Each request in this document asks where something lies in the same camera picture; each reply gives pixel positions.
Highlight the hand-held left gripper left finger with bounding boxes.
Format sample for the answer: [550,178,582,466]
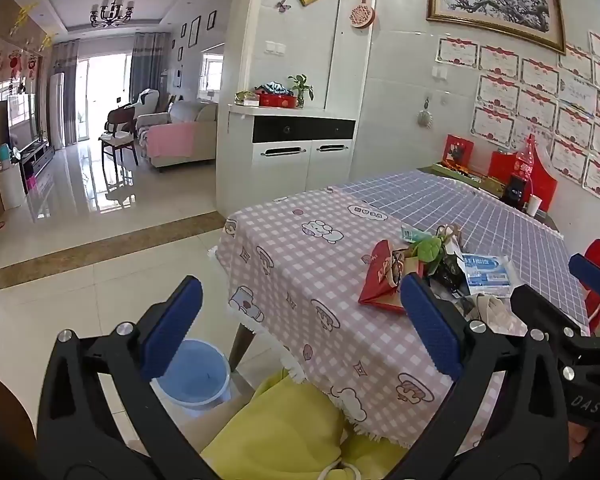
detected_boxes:
[37,275,216,480]

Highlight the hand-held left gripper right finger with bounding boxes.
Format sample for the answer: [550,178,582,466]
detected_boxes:
[380,275,569,480]

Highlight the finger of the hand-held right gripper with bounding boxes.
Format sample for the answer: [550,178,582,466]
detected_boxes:
[510,284,583,342]
[568,252,600,311]

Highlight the white plastic bag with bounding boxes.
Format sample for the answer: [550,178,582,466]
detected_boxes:
[462,292,528,336]

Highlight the black wrapper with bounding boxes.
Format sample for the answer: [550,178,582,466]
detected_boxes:
[427,255,468,293]

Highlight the blue plastic bucket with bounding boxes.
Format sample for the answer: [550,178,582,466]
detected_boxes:
[151,339,232,412]

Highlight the white blue plastic packet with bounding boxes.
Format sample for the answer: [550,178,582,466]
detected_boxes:
[457,252,518,296]

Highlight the red printed paper bag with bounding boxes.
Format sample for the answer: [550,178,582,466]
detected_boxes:
[358,239,423,315]

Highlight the teal packet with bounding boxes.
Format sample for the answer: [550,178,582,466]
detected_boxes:
[400,225,431,245]

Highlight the person's right hand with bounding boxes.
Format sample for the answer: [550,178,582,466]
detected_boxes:
[569,421,590,462]

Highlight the wooden table leg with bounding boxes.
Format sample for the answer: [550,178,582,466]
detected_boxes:
[228,322,258,373]

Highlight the red gift bag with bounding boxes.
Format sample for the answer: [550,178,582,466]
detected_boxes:
[489,147,558,213]

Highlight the grey grid tablecloth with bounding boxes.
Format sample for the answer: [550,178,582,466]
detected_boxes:
[330,169,591,333]

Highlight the red label cola bottle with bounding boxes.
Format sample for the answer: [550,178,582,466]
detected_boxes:
[512,134,538,181]

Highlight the pink checked cartoon tablecloth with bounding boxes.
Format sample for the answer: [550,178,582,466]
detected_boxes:
[207,187,531,448]

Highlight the yellow-green cloth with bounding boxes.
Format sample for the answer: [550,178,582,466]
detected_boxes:
[200,367,411,480]

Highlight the green flat box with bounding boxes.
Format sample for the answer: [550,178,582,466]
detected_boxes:
[432,161,486,183]

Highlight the pink blanket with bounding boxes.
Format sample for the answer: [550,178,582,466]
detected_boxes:
[145,122,196,161]

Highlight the white sideboard cabinet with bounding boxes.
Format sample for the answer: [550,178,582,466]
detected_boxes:
[215,0,378,218]

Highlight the beige sofa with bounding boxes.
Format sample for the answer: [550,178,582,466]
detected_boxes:
[136,89,218,173]

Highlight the dark wooden armchair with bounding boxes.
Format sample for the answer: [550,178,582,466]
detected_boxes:
[98,106,140,167]

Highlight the white side cabinet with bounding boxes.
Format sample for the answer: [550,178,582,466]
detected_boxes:
[0,165,28,211]

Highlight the dark television stand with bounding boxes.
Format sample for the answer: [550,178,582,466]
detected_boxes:
[17,140,56,193]

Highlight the white standing air conditioner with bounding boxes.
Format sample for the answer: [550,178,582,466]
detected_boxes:
[49,72,67,150]

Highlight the red tray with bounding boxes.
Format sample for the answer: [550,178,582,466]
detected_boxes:
[254,91,297,109]

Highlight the television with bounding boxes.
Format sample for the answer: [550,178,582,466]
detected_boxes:
[6,92,40,148]

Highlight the window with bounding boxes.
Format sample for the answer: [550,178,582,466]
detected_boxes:
[202,52,226,96]

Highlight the grey curtain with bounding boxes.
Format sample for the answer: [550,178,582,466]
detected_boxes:
[130,32,168,106]
[52,40,81,148]

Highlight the green potted plant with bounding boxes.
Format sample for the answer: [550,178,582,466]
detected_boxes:
[287,74,315,109]

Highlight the framed blossom painting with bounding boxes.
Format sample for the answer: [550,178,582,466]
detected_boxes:
[426,0,567,55]

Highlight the red round hanging ornament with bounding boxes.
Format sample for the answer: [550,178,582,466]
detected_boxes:
[349,0,377,30]

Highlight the black chandelier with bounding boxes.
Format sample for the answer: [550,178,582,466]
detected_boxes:
[89,0,135,28]

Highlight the group of wall certificates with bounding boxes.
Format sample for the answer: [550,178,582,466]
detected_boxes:
[436,30,600,203]

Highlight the red paper wall decorations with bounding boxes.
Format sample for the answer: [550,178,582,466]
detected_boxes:
[0,37,43,96]

